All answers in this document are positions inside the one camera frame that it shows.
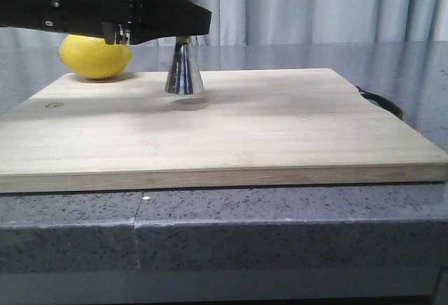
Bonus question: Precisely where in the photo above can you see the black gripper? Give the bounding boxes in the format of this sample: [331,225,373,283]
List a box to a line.
[1,0,211,45]

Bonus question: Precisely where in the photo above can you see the steel double jigger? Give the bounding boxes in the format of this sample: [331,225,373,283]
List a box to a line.
[164,36,203,94]

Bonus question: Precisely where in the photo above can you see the yellow lemon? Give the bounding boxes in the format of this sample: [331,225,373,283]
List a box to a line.
[58,34,132,80]

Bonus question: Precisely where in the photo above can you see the grey pleated curtain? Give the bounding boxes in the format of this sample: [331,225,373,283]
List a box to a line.
[0,0,448,50]

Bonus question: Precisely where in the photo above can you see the light wooden cutting board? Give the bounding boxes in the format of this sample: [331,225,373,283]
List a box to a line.
[1,69,447,193]

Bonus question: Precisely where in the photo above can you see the black board strap handle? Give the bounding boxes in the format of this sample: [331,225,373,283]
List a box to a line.
[356,86,403,120]

